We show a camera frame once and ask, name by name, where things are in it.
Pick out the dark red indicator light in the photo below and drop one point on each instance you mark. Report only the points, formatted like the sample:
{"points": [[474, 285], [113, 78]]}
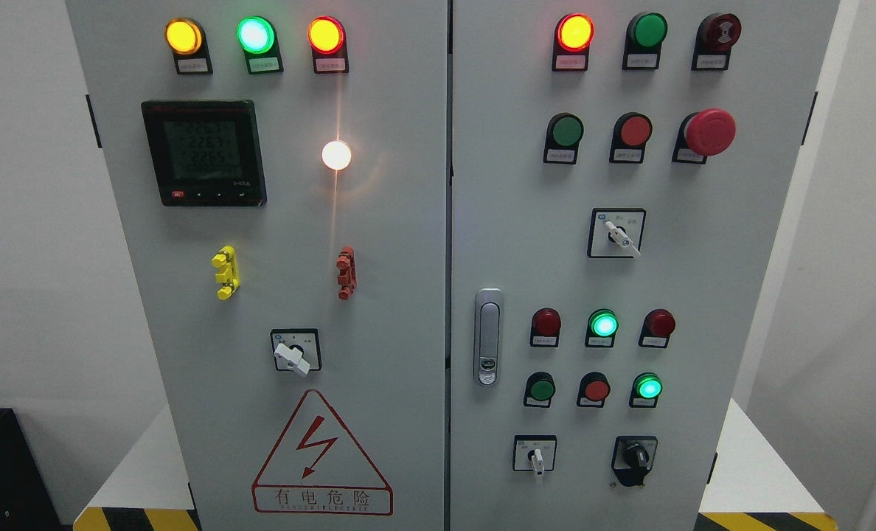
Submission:
{"points": [[657, 327], [545, 328]]}

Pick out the black digital power meter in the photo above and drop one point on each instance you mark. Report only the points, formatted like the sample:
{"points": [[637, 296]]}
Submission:
{"points": [[205, 153]]}

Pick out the red push button upper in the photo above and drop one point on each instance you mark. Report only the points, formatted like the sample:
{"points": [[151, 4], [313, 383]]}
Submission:
{"points": [[629, 139]]}

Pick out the lit green indicator light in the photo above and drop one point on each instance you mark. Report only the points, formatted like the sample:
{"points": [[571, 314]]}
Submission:
{"points": [[258, 39]]}

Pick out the silver door handle lock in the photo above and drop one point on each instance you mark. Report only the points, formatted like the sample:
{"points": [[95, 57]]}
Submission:
{"points": [[488, 309]]}

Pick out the black knob selector switch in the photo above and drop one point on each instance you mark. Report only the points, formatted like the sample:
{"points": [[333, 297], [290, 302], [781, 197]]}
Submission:
{"points": [[632, 459]]}

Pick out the green push button upper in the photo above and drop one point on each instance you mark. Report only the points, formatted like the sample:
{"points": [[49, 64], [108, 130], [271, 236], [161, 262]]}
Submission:
{"points": [[563, 135]]}

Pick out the white selector switch left door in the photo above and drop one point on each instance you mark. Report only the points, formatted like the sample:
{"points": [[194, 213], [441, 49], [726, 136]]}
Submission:
{"points": [[297, 350]]}

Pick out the orange indicator light left door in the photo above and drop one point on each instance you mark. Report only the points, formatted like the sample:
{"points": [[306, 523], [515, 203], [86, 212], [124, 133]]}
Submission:
{"points": [[328, 44]]}

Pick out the dark red indicator light right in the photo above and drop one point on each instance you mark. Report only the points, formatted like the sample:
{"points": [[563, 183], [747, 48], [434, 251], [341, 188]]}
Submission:
{"points": [[657, 327]]}

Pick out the red emergency stop button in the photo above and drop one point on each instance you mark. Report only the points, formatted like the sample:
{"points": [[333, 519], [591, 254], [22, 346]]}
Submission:
{"points": [[703, 134]]}

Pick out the white selector switch upper right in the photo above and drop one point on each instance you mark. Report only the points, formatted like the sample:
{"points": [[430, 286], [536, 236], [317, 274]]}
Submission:
{"points": [[616, 232]]}

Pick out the orange indicator light right door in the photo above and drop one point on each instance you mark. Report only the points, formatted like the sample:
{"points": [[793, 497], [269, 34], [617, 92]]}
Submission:
{"points": [[573, 36]]}

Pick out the lit green push button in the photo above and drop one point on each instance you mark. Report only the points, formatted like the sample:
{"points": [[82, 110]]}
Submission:
{"points": [[645, 390]]}

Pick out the red push button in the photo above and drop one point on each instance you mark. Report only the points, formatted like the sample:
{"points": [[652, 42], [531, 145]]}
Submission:
{"points": [[593, 390], [629, 139]]}

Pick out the lit green indicator middle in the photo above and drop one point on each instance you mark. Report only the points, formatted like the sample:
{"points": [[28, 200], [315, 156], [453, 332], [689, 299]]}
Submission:
{"points": [[601, 328]]}

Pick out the orange indicator light door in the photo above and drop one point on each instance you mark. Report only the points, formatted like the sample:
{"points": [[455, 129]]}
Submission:
{"points": [[328, 44], [573, 36]]}

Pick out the yellow terminal block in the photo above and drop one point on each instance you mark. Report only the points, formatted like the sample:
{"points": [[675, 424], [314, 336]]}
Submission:
{"points": [[226, 265]]}

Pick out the red terminal block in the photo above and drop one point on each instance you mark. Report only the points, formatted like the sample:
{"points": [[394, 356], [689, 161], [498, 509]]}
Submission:
{"points": [[347, 273]]}

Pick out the grey electrical cabinet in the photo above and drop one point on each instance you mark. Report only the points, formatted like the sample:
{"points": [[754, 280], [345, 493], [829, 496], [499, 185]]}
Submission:
{"points": [[445, 108]]}

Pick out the white glowing lamp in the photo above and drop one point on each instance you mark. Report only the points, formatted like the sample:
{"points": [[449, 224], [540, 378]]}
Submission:
{"points": [[336, 155]]}

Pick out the dark red indicator light left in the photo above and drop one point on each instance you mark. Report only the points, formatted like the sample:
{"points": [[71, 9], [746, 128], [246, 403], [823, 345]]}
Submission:
{"points": [[545, 328]]}

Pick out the green push button lower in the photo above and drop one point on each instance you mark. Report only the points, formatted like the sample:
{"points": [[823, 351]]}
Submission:
{"points": [[539, 390]]}

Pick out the dark green indicator light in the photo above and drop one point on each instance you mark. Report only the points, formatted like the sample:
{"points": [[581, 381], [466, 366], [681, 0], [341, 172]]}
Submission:
{"points": [[644, 41]]}

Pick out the red push button lower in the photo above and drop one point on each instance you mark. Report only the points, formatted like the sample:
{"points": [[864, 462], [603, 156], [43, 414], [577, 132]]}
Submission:
{"points": [[593, 390]]}

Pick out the yellow indicator light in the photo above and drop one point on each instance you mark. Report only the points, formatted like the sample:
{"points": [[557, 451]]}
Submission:
{"points": [[187, 42]]}

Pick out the black box lower left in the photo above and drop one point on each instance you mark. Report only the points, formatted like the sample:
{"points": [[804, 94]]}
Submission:
{"points": [[24, 501]]}

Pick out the red electric hazard sticker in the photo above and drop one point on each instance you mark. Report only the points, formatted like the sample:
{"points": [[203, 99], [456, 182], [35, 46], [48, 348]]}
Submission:
{"points": [[317, 466]]}

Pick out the small white selector switch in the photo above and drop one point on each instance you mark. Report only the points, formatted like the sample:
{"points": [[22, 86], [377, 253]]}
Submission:
{"points": [[534, 453]]}

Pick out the dark red buzzer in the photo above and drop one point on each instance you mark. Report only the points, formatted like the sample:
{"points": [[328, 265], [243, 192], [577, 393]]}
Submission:
{"points": [[716, 35]]}

